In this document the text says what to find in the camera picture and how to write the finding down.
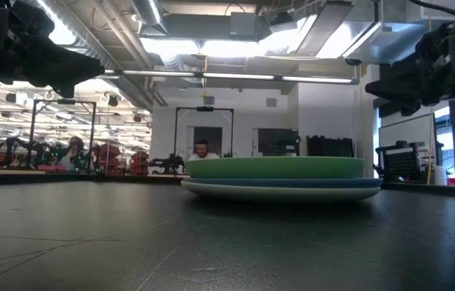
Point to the black gantry frame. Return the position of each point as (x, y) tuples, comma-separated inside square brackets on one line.
[(205, 108), (32, 133)]

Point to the black perforated cart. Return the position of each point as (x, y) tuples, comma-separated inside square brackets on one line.
[(403, 165)]

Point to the grey square wall vent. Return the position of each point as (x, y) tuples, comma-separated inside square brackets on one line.
[(271, 102), (209, 100)]

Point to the black stacked crates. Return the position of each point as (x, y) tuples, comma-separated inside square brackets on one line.
[(328, 147)]

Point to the red storage case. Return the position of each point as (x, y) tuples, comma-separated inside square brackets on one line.
[(140, 161), (106, 153)]

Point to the pink flat item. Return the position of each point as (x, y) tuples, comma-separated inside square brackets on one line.
[(51, 167)]

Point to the blue plastic plate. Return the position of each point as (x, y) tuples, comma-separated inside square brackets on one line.
[(291, 182)]

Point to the grey ceiling unit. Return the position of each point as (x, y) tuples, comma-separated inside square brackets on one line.
[(243, 24)]

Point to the white roll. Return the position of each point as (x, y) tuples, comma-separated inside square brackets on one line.
[(440, 175)]

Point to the long ceiling light fixture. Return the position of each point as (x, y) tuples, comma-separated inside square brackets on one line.
[(235, 76)]

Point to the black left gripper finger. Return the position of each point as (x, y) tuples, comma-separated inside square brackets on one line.
[(73, 72)]

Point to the black wall board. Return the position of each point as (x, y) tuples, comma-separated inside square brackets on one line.
[(277, 141)]

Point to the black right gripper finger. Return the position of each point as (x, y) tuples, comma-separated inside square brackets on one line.
[(397, 91)]

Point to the black background robot arm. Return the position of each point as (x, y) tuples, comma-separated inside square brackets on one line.
[(168, 163)]

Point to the silver ventilation duct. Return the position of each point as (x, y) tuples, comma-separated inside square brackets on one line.
[(98, 36)]

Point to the grey door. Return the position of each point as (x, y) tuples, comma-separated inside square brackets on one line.
[(213, 137)]

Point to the pale green plastic plate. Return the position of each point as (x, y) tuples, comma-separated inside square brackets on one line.
[(279, 193)]

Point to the person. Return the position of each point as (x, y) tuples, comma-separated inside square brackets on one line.
[(202, 150), (74, 151)]

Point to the whiteboard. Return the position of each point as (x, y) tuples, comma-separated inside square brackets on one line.
[(405, 129)]

